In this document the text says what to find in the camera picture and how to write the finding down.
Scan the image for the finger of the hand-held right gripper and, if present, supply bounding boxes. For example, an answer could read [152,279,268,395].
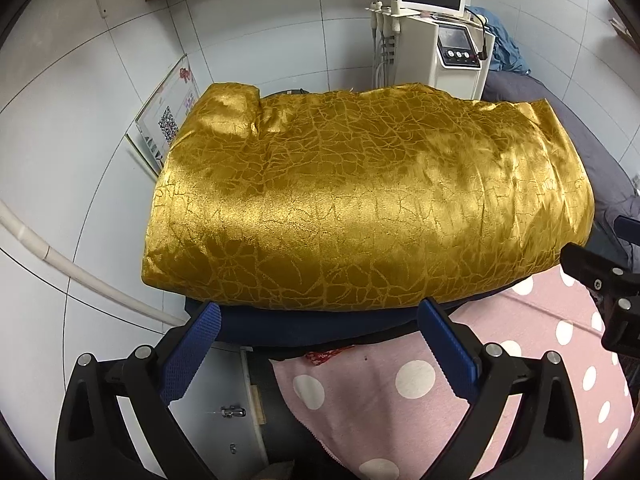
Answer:
[559,242,640,356]
[614,215,640,241]

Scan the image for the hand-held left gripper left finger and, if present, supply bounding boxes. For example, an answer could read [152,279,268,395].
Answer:
[55,302,223,480]

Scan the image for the white wall pipe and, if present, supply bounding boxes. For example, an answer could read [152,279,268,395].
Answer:
[0,200,188,328]

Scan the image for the blue folded clothes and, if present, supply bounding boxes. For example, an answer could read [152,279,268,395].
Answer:
[185,295,566,348]

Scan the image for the blue crumpled cloth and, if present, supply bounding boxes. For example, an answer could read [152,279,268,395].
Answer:
[467,7,532,77]

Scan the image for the clear acrylic sign holder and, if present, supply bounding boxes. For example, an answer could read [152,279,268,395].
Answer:
[125,52,203,176]

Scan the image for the white cabinet with latch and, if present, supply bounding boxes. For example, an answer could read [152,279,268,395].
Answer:
[167,347,266,480]

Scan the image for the red patterned cloth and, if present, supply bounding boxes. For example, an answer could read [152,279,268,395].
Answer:
[304,350,353,367]

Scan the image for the white beauty machine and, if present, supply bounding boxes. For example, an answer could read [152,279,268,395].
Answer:
[367,0,496,101]

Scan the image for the gold patterned satin jacket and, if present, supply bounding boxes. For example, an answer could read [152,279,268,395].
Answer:
[139,82,596,311]

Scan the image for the grey duvet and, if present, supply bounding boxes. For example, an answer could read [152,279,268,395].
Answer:
[482,70,640,261]

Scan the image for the pink polka dot blanket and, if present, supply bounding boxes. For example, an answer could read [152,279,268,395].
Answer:
[270,265,636,480]

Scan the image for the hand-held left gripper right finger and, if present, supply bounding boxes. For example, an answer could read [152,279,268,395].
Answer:
[415,297,586,480]

